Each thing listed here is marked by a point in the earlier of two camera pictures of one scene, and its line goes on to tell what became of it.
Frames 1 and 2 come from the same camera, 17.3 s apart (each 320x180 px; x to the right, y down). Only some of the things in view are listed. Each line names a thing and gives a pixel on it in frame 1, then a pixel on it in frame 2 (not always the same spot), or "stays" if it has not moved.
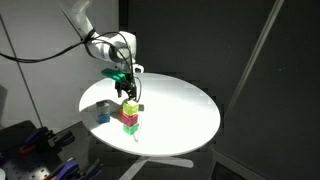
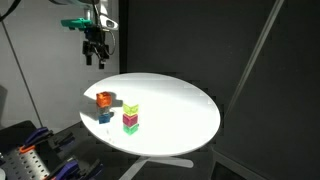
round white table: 149,114 stays
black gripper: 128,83 → 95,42
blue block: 104,118 stays
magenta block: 129,120 stays
